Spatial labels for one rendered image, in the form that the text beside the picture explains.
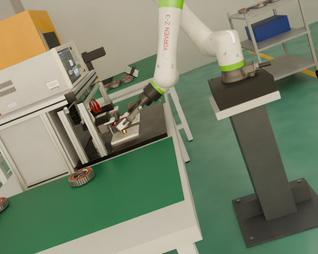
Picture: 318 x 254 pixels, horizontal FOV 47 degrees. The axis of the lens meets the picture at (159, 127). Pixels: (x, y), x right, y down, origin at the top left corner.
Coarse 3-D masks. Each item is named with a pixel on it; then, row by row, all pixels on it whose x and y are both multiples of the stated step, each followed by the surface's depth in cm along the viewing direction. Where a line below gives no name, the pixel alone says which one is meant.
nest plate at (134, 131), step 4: (128, 128) 199; (132, 128) 196; (136, 128) 193; (120, 132) 198; (128, 132) 192; (132, 132) 189; (136, 132) 186; (116, 136) 194; (120, 136) 191; (124, 136) 188; (128, 136) 185; (132, 136) 185; (112, 140) 189; (116, 140) 187; (120, 140) 186; (112, 144) 186
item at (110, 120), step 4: (104, 112) 192; (96, 116) 190; (100, 116) 186; (104, 116) 186; (108, 116) 189; (96, 120) 187; (100, 120) 187; (104, 120) 186; (108, 120) 186; (112, 120) 187; (96, 124) 187; (100, 124) 187; (104, 124) 188; (84, 128) 187
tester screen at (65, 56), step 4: (60, 52) 177; (64, 52) 184; (68, 52) 192; (60, 56) 174; (64, 56) 181; (68, 56) 189; (64, 60) 179; (68, 60) 186; (64, 64) 176; (68, 64) 184; (68, 68) 181; (68, 72) 178; (72, 72) 185; (72, 80) 180
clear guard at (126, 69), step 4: (120, 68) 223; (124, 68) 215; (128, 68) 218; (112, 72) 220; (116, 72) 212; (120, 72) 205; (124, 72) 201; (128, 72) 205; (136, 72) 217; (100, 76) 223; (104, 76) 215; (108, 76) 208; (112, 76) 202; (136, 76) 204; (100, 80) 204; (92, 84) 203
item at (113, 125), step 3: (123, 117) 194; (117, 120) 194; (120, 120) 194; (114, 123) 190; (117, 123) 193; (129, 123) 188; (111, 126) 189; (114, 126) 187; (126, 126) 186; (114, 129) 188; (117, 129) 186
